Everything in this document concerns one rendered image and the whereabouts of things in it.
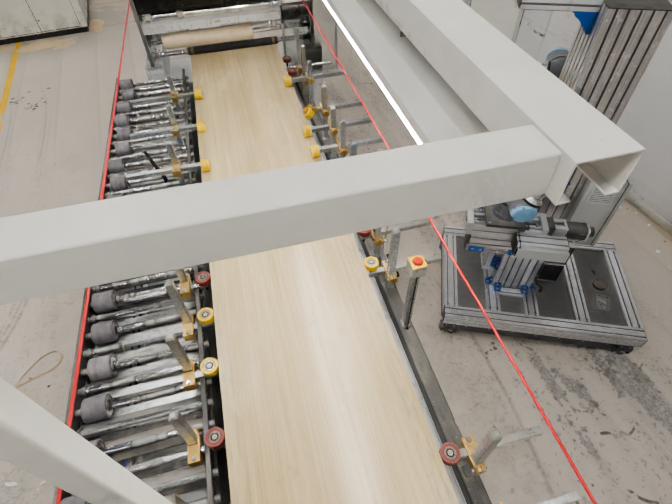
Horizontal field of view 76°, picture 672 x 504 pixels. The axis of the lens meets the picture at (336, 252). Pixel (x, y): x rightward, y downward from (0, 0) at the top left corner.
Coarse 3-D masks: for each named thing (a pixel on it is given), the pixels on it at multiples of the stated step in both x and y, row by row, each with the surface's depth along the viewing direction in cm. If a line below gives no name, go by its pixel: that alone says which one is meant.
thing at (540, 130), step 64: (384, 0) 71; (448, 0) 61; (448, 64) 55; (512, 64) 48; (512, 128) 40; (576, 128) 40; (192, 192) 35; (256, 192) 35; (320, 192) 35; (384, 192) 36; (448, 192) 38; (512, 192) 40; (0, 256) 31; (64, 256) 32; (128, 256) 34; (192, 256) 35; (0, 384) 47; (0, 448) 50; (64, 448) 57
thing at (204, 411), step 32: (128, 160) 327; (192, 160) 325; (128, 288) 261; (128, 320) 233; (128, 352) 220; (192, 352) 220; (128, 384) 221; (192, 416) 198; (160, 448) 189; (224, 480) 194
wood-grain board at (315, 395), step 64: (192, 64) 387; (256, 64) 385; (256, 128) 319; (256, 256) 237; (320, 256) 236; (256, 320) 210; (320, 320) 209; (384, 320) 208; (256, 384) 188; (320, 384) 188; (384, 384) 187; (256, 448) 171; (320, 448) 170; (384, 448) 170
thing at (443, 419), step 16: (304, 96) 386; (320, 144) 349; (368, 240) 270; (368, 256) 264; (384, 288) 246; (400, 304) 238; (400, 336) 230; (416, 336) 225; (416, 352) 219; (416, 368) 214; (432, 384) 208; (432, 400) 203; (432, 416) 203; (448, 416) 198; (448, 432) 193; (464, 464) 184; (464, 480) 180; (480, 480) 180; (464, 496) 182; (480, 496) 176
